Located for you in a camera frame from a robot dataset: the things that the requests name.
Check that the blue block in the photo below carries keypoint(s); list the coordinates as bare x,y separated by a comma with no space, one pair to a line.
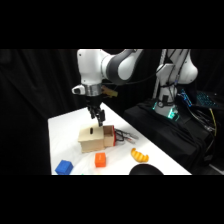
63,167

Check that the metal tongs with red grips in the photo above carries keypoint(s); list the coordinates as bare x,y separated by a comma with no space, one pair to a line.
125,136

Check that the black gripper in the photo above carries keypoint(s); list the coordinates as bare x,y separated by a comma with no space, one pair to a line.
93,101

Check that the yellow toy croissant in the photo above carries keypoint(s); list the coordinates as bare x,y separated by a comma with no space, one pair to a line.
139,155

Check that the black curtain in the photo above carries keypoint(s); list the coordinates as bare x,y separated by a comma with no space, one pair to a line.
36,86

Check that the blue backlit keyboard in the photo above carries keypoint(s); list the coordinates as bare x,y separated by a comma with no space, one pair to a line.
207,100

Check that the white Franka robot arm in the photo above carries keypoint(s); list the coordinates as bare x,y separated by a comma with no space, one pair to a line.
91,66

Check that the orange block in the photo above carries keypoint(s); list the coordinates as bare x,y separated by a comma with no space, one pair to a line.
100,160

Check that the small green light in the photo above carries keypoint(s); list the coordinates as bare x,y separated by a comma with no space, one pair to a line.
172,115

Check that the tan wrist camera box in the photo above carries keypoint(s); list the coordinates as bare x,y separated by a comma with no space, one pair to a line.
110,91

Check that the wooden box with slot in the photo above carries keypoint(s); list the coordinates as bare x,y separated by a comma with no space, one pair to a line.
90,138

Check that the black robot stand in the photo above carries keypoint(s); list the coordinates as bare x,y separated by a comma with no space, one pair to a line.
166,136

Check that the black round bowl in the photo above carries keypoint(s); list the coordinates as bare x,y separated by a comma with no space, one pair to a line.
146,170

